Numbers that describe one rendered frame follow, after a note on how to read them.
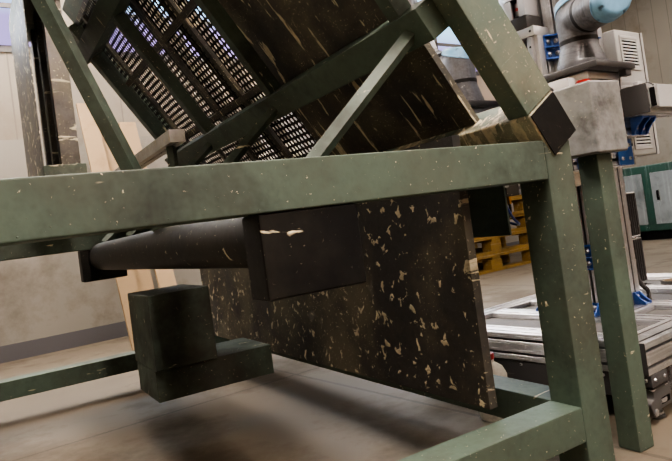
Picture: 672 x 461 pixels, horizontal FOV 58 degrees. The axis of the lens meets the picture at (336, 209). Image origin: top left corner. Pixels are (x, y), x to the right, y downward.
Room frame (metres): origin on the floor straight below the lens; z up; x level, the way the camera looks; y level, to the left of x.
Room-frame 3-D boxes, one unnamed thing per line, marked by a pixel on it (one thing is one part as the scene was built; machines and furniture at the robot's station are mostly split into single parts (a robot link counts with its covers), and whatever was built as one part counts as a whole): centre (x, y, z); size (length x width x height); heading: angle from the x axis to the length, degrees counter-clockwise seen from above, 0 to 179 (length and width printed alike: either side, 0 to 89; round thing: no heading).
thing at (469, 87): (2.33, -0.54, 1.09); 0.15 x 0.15 x 0.10
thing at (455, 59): (2.34, -0.54, 1.20); 0.13 x 0.12 x 0.14; 30
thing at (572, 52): (1.93, -0.83, 1.09); 0.15 x 0.15 x 0.10
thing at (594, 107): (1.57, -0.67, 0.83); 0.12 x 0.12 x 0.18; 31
